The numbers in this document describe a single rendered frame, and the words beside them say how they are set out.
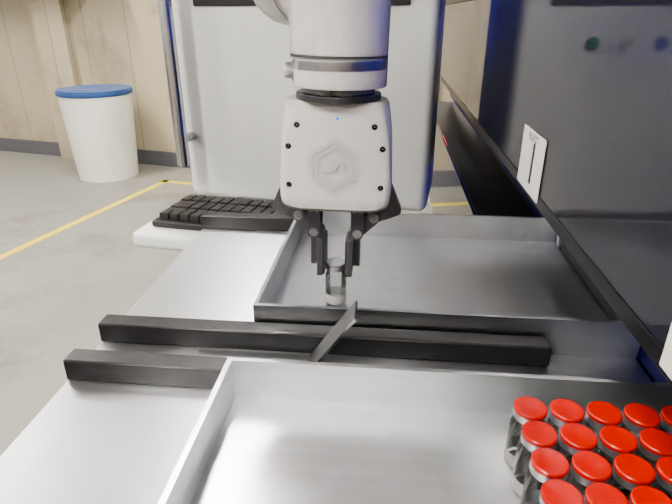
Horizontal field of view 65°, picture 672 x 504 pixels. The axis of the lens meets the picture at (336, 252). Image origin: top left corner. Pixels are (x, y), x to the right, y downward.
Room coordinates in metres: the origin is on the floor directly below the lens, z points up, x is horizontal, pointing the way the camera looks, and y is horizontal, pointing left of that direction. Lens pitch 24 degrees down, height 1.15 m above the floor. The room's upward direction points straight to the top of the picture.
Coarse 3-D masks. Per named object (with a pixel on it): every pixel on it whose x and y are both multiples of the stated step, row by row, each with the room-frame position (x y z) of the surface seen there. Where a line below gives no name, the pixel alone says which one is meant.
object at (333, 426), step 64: (256, 384) 0.33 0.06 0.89; (320, 384) 0.33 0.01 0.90; (384, 384) 0.32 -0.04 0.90; (448, 384) 0.32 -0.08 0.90; (512, 384) 0.31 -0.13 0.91; (576, 384) 0.31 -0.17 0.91; (640, 384) 0.30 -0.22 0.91; (192, 448) 0.25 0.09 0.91; (256, 448) 0.28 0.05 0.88; (320, 448) 0.28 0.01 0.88; (384, 448) 0.28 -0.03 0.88; (448, 448) 0.28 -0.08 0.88
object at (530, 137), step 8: (528, 128) 0.55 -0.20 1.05; (528, 136) 0.54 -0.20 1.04; (536, 136) 0.51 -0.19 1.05; (528, 144) 0.54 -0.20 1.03; (536, 144) 0.51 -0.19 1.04; (544, 144) 0.48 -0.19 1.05; (528, 152) 0.53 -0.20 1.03; (536, 152) 0.50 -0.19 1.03; (544, 152) 0.48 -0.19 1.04; (520, 160) 0.56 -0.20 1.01; (528, 160) 0.53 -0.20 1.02; (536, 160) 0.50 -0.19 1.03; (520, 168) 0.55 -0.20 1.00; (528, 168) 0.52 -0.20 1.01; (536, 168) 0.49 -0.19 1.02; (520, 176) 0.55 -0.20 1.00; (528, 176) 0.52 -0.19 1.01; (536, 176) 0.49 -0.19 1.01; (528, 184) 0.51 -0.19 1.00; (536, 184) 0.49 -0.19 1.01; (528, 192) 0.51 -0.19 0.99; (536, 192) 0.48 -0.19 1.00; (536, 200) 0.48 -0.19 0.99
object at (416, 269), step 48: (288, 240) 0.57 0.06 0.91; (336, 240) 0.64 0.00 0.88; (384, 240) 0.64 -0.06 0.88; (432, 240) 0.64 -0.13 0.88; (480, 240) 0.64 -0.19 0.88; (528, 240) 0.64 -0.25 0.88; (288, 288) 0.51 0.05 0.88; (384, 288) 0.51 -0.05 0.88; (432, 288) 0.51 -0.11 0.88; (480, 288) 0.51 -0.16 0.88; (528, 288) 0.51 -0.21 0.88; (576, 288) 0.51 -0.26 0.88; (576, 336) 0.39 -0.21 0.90; (624, 336) 0.39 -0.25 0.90
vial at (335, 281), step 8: (328, 272) 0.48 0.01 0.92; (336, 272) 0.47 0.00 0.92; (328, 280) 0.47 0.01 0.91; (336, 280) 0.47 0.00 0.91; (344, 280) 0.48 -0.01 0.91; (328, 288) 0.47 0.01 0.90; (336, 288) 0.47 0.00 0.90; (344, 288) 0.48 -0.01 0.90; (328, 296) 0.47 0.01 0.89; (336, 296) 0.47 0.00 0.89; (344, 296) 0.48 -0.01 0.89; (336, 304) 0.47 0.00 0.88
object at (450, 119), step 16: (448, 112) 1.79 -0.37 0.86; (448, 128) 1.52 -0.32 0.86; (464, 128) 1.52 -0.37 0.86; (448, 144) 1.31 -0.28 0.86; (464, 144) 1.31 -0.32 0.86; (480, 144) 1.31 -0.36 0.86; (464, 160) 1.16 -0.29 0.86; (480, 160) 1.16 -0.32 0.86; (464, 176) 1.03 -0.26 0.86; (480, 176) 1.03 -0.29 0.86; (496, 176) 1.03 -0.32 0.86; (480, 192) 0.92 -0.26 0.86; (496, 192) 0.92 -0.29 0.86; (512, 192) 0.92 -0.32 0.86; (480, 208) 0.84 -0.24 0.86; (496, 208) 0.84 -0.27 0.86; (512, 208) 0.84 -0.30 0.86; (528, 208) 0.84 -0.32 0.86
